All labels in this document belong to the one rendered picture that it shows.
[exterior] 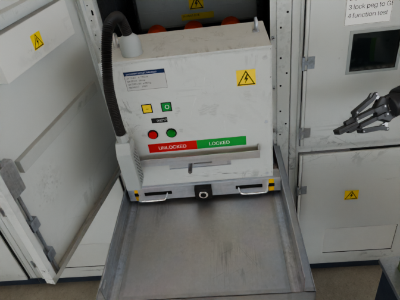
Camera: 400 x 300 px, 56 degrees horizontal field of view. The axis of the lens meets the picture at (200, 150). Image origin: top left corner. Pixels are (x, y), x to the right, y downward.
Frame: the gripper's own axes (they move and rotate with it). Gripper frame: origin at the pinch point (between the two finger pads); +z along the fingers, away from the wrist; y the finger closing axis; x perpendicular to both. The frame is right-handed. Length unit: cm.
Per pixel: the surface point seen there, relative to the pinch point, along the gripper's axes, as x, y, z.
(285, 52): -24.2, 27.3, -3.3
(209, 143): -19.4, 9.7, 35.9
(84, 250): -105, -28, 98
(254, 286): 2, -29, 45
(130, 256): -21, -13, 73
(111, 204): -82, -7, 75
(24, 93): -15, 44, 80
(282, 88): -31.5, 15.3, -1.2
